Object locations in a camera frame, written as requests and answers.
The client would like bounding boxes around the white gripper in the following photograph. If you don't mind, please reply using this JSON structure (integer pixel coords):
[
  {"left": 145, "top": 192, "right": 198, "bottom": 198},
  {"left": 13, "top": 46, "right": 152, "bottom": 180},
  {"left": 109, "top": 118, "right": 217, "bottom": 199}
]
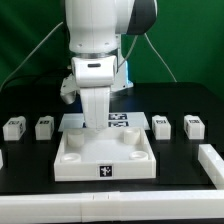
[{"left": 71, "top": 56, "right": 117, "bottom": 129}]

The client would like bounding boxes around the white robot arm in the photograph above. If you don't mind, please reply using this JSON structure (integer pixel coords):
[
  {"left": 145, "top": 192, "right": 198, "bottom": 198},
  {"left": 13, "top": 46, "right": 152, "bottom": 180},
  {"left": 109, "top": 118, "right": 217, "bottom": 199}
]
[{"left": 64, "top": 0, "right": 157, "bottom": 129}]

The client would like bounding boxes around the white sheet with tags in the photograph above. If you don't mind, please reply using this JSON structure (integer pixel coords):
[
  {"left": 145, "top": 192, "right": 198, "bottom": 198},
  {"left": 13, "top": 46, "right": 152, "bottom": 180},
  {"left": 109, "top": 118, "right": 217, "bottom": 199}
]
[{"left": 58, "top": 112, "right": 150, "bottom": 132}]

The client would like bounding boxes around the white cable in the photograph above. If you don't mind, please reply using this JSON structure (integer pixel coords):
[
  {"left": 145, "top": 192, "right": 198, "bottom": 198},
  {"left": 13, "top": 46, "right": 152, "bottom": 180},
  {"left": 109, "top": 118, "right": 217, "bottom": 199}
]
[{"left": 0, "top": 21, "right": 65, "bottom": 93}]

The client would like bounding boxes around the white block left edge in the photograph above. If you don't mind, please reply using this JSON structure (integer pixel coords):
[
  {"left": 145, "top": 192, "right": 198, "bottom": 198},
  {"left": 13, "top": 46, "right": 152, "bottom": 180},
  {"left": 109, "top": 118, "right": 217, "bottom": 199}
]
[{"left": 0, "top": 149, "right": 3, "bottom": 170}]

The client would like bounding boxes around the white obstacle wall right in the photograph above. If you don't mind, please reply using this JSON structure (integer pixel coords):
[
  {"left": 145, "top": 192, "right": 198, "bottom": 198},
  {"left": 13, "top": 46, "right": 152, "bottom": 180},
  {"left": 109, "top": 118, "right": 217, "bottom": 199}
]
[{"left": 198, "top": 144, "right": 224, "bottom": 190}]

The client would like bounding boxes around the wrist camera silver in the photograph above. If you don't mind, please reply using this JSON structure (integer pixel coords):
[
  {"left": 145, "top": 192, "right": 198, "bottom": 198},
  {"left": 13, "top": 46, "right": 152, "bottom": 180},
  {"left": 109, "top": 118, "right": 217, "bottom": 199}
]
[{"left": 60, "top": 74, "right": 79, "bottom": 104}]

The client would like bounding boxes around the white obstacle wall front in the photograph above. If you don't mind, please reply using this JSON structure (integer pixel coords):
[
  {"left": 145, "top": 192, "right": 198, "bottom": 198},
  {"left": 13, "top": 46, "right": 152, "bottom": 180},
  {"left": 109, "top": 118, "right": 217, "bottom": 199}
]
[{"left": 0, "top": 190, "right": 224, "bottom": 224}]

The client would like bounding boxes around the white square tabletop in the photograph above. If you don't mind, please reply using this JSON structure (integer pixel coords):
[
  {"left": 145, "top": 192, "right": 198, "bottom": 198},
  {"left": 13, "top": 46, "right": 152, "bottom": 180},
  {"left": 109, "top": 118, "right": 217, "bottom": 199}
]
[{"left": 54, "top": 127, "right": 156, "bottom": 181}]

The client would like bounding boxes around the green backdrop curtain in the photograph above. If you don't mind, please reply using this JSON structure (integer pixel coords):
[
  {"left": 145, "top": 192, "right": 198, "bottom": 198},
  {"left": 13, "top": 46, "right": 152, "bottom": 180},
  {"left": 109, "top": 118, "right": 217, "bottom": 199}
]
[{"left": 0, "top": 0, "right": 224, "bottom": 89}]

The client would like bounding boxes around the white obstacle wall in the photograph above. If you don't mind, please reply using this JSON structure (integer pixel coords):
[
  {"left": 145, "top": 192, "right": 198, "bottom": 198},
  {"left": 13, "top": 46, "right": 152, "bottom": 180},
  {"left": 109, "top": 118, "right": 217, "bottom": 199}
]
[
  {"left": 0, "top": 190, "right": 224, "bottom": 224},
  {"left": 198, "top": 144, "right": 224, "bottom": 190}
]

